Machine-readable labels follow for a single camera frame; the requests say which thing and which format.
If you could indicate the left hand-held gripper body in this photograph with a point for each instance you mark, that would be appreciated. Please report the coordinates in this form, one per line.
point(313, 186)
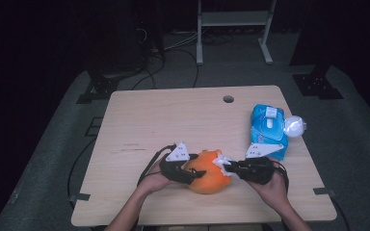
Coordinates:
point(173, 171)

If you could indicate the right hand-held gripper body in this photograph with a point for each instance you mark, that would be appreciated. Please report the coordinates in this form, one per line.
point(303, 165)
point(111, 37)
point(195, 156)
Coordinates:
point(257, 170)

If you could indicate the orange plush toy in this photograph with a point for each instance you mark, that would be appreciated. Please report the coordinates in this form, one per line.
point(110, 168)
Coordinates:
point(205, 179)

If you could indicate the white wet wipe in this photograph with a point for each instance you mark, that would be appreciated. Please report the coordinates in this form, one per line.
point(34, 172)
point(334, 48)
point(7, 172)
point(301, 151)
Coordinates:
point(221, 162)

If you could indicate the blue wet wipes pack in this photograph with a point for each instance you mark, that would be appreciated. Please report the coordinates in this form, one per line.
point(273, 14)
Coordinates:
point(266, 128)

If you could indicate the person's left hand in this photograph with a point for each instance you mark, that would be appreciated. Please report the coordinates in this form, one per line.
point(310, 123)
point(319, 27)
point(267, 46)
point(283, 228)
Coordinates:
point(152, 183)

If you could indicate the person's right hand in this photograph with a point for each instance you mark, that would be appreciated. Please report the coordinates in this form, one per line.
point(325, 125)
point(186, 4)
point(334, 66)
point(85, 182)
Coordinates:
point(274, 192)

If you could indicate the black metal stand base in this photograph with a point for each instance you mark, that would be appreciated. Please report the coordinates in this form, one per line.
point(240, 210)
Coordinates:
point(98, 91)
point(318, 86)

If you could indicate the white metal stand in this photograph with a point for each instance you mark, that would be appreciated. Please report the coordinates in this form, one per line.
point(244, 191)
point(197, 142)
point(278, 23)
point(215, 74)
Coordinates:
point(232, 18)

